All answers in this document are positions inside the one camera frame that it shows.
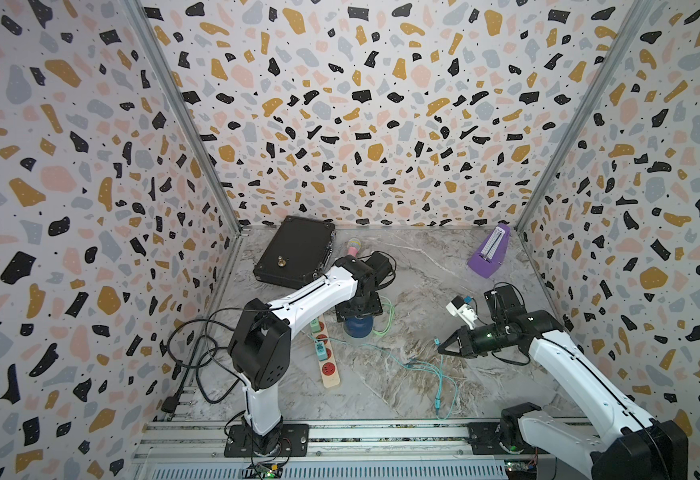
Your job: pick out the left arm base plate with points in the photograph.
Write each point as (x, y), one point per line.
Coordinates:
(266, 440)

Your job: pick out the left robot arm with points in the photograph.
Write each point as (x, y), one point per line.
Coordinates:
(260, 347)

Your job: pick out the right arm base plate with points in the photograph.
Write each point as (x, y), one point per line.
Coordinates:
(485, 438)

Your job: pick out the black hard case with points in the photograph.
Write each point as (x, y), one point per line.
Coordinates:
(298, 253)

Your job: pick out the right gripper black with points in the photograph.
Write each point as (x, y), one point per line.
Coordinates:
(466, 349)

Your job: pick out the purple metronome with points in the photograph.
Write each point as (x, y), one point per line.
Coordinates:
(487, 260)

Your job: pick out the aluminium front rail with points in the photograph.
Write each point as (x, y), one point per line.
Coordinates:
(343, 449)

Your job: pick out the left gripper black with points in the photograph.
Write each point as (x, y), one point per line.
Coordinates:
(376, 308)

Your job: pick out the beige red power strip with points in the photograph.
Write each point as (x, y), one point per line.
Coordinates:
(328, 369)

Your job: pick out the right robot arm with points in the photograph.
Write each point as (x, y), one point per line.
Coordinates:
(628, 442)

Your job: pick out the pink toy microphone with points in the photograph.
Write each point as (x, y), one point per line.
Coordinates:
(353, 247)

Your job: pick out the teal USB charger plug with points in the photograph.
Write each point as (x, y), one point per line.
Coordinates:
(323, 353)

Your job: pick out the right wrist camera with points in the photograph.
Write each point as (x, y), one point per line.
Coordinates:
(462, 308)

